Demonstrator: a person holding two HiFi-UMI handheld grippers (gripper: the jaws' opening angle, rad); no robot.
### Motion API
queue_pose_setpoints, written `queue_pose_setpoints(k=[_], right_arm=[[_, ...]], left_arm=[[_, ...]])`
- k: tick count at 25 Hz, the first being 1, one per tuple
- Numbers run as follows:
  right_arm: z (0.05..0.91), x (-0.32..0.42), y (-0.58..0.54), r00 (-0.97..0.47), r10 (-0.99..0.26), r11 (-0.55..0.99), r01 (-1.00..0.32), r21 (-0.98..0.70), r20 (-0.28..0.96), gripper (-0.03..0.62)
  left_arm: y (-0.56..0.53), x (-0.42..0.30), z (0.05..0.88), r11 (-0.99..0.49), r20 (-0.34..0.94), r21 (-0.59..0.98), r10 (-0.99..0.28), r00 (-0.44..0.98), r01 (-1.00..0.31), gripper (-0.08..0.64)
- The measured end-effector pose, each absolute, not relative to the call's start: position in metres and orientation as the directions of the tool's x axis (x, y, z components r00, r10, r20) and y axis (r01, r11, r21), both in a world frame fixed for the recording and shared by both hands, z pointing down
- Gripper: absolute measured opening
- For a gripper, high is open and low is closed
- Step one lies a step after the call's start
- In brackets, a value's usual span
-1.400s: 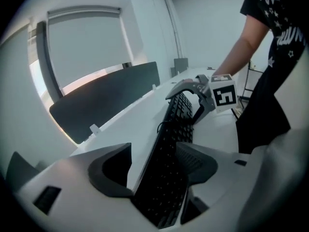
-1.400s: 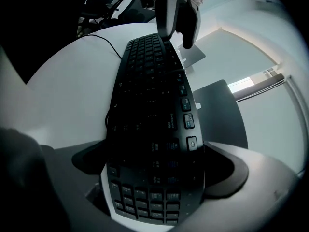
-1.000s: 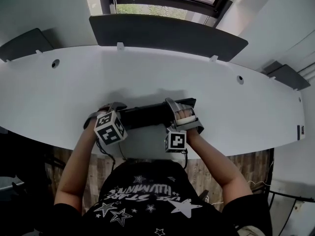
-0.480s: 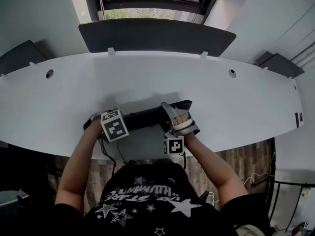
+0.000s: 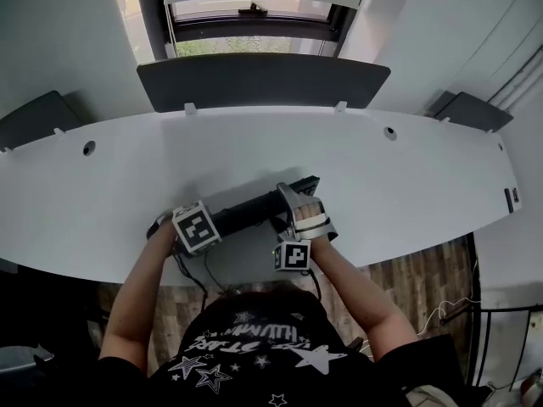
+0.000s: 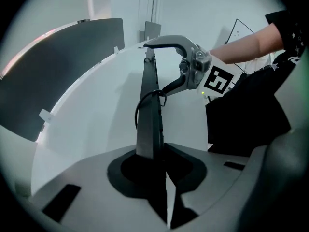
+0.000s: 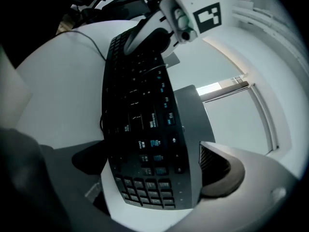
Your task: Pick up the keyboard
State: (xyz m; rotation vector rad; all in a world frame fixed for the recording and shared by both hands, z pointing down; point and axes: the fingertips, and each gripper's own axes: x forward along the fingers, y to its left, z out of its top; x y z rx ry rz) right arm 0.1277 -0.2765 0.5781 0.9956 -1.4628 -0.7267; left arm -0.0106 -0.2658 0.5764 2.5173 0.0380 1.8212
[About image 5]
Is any wide dark desk divider panel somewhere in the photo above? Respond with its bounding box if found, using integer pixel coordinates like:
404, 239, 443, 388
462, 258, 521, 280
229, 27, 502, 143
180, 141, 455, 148
136, 52, 392, 114

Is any person's right hand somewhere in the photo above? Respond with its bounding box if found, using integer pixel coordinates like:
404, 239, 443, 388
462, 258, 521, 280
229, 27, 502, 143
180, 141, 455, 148
295, 200, 326, 222

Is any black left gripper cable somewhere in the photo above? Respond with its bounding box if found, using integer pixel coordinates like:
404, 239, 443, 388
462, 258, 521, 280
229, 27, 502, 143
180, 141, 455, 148
171, 243, 209, 303

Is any white blind cord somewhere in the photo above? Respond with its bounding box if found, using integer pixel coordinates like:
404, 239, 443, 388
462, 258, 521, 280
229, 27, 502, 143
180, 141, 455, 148
163, 0, 177, 59

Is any person's right forearm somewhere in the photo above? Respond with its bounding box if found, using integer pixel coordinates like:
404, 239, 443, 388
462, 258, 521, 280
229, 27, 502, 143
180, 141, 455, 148
307, 237, 419, 364

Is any beige cloth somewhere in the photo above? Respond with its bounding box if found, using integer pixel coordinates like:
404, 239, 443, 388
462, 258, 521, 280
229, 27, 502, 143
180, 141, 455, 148
406, 386, 460, 407

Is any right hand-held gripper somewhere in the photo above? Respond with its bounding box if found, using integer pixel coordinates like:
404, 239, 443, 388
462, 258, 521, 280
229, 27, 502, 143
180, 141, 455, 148
273, 182, 341, 273

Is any person's left forearm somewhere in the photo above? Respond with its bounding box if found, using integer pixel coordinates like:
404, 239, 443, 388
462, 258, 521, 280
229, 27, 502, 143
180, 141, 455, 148
98, 222, 179, 381

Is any black keyboard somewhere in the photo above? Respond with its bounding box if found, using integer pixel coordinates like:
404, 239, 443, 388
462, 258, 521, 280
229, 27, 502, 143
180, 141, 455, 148
207, 175, 322, 239

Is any black office chair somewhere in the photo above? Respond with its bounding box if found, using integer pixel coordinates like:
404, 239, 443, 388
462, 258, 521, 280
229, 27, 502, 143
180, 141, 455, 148
0, 265, 107, 364

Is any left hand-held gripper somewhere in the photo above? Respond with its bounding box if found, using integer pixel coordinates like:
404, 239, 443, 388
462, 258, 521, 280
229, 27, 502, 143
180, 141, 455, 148
146, 200, 224, 256

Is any black metal frame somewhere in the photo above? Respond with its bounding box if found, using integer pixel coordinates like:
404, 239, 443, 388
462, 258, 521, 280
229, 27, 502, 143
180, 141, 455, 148
439, 303, 543, 387

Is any black star-print T-shirt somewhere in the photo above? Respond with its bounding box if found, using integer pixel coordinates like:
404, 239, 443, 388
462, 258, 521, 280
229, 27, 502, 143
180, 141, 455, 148
98, 284, 463, 407

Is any wall cable conduit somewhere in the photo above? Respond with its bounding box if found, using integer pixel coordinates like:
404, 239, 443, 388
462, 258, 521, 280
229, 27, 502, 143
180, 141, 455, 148
486, 44, 543, 106

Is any white floor cable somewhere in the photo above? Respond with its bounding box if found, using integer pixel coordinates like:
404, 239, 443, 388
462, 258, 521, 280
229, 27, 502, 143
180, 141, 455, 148
417, 297, 483, 338

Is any dark-framed window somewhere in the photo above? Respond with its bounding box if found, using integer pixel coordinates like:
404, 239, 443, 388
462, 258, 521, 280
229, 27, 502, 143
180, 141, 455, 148
108, 0, 374, 59

